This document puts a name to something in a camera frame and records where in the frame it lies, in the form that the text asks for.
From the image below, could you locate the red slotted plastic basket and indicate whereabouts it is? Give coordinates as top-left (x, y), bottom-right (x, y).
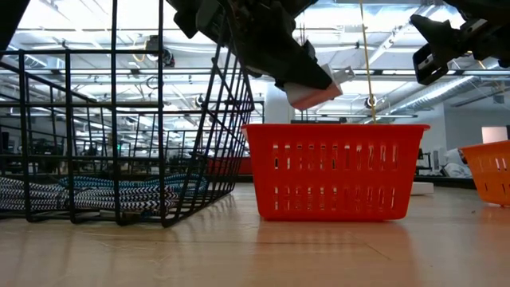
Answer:
top-left (241, 124), bottom-right (430, 222)

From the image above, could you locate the teal braided cable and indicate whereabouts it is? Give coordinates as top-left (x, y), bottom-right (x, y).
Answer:
top-left (59, 173), bottom-right (208, 193)

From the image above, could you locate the black white braided cable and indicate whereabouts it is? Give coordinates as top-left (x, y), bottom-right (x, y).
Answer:
top-left (0, 177), bottom-right (180, 212)

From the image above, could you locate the person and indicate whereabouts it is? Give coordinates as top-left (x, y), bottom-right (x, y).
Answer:
top-left (443, 148), bottom-right (473, 179)

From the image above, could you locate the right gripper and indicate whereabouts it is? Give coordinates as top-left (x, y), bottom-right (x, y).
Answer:
top-left (410, 14), bottom-right (501, 86)

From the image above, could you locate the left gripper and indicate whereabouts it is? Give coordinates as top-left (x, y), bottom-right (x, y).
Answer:
top-left (229, 0), bottom-right (334, 91)

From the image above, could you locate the white charger plug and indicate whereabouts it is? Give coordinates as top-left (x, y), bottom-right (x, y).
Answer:
top-left (284, 63), bottom-right (356, 112)

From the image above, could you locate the black table frame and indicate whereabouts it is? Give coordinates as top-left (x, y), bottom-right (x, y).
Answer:
top-left (0, 173), bottom-right (477, 191)

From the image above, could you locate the red storage bin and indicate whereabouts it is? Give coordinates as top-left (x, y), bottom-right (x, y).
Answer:
top-left (206, 156), bottom-right (253, 177)

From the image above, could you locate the orange slotted plastic basket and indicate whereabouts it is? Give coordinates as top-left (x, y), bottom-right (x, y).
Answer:
top-left (461, 140), bottom-right (510, 207)

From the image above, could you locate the silver ceiling duct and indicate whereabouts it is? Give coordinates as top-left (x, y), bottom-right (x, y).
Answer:
top-left (392, 49), bottom-right (510, 116)

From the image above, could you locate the black ceiling cord reel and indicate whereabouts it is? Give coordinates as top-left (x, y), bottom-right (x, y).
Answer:
top-left (133, 34), bottom-right (176, 69)

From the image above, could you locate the thick yellow power cord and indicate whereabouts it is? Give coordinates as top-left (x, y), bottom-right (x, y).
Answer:
top-left (358, 0), bottom-right (378, 124)

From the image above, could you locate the black wire basket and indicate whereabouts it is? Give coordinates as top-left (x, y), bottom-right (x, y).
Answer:
top-left (0, 0), bottom-right (255, 229)

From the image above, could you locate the white board panel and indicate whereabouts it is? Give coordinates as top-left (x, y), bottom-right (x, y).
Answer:
top-left (481, 126), bottom-right (509, 145)

